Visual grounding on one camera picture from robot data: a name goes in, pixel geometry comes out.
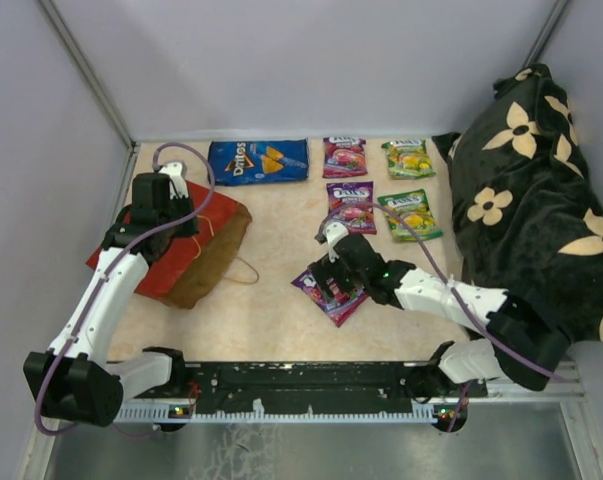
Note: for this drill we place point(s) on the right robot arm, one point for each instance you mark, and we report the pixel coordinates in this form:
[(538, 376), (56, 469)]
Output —
[(519, 336)]

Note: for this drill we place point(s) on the black floral blanket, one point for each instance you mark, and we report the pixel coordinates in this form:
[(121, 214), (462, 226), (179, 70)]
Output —
[(524, 213)]

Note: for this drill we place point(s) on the green snack packet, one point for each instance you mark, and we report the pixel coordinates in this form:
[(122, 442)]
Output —
[(408, 159)]

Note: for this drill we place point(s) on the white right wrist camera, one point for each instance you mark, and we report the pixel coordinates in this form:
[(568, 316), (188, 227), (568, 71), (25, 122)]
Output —
[(331, 233)]

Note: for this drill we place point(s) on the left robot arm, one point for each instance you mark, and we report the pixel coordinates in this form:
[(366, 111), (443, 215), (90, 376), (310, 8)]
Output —
[(71, 381)]

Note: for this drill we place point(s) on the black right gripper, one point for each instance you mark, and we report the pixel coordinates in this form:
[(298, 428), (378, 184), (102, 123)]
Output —
[(331, 270)]

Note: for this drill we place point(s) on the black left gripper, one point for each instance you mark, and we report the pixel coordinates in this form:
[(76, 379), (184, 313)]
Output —
[(182, 226)]

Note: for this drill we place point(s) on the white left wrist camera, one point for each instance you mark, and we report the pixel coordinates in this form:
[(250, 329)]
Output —
[(171, 178)]

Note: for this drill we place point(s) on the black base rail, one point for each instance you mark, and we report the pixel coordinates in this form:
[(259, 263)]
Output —
[(302, 387)]

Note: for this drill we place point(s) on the red paper bag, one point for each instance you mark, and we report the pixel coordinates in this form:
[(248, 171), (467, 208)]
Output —
[(193, 266)]

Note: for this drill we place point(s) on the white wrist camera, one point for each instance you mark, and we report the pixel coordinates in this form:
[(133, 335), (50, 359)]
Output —
[(331, 233), (171, 178)]

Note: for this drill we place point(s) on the blue snack packet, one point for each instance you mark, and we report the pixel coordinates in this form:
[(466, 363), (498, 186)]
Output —
[(237, 163)]

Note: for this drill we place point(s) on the purple berries candy packet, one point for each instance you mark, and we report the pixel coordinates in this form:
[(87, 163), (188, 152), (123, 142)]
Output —
[(339, 307), (344, 157), (351, 203)]

